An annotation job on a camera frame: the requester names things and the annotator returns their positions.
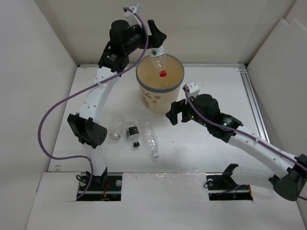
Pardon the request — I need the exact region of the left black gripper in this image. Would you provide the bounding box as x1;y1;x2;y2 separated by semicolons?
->
123;20;166;55

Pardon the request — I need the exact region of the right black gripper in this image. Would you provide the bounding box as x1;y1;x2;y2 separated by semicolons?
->
165;92;211;128

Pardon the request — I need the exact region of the red label bottle red cap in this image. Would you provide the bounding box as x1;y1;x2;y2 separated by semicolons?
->
150;45;167;77

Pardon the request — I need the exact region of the clear bottle white cap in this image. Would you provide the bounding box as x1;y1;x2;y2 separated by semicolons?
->
144;121;159;159

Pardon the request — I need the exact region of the small bottle with black cap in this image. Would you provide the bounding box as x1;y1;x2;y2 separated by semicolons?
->
126;125;140;148

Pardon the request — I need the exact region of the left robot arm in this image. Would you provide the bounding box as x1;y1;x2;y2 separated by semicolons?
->
67;20;167;190

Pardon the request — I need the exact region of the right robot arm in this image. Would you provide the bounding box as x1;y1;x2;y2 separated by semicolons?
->
166;94;307;201

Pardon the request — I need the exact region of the beige bin with grey rim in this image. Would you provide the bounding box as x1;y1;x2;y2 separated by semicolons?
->
136;54;185;114

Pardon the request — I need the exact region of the clear jar with silver lid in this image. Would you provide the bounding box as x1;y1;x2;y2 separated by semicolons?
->
109;115;125;140

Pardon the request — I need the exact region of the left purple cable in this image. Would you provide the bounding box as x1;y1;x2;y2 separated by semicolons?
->
37;7;151;198

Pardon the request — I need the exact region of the purple cable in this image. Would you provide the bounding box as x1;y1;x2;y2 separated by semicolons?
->
183;87;307;168
37;7;151;198

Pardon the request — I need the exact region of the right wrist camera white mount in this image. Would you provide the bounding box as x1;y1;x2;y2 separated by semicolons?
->
183;81;200;98

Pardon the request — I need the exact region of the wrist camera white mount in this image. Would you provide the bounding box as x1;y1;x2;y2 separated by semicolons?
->
123;3;141;17
183;81;200;98

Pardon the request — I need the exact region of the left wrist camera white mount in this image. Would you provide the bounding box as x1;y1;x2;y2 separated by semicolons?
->
123;3;141;17

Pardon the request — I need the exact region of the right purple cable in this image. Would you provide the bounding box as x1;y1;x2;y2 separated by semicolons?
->
183;87;307;168

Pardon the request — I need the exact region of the aluminium rail frame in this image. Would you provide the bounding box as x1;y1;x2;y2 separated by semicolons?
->
79;62;267;142

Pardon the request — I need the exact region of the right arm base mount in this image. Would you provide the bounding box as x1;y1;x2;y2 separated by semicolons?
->
203;163;253;201

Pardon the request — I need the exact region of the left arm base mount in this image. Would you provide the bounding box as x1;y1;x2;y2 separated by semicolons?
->
76;172;122;202

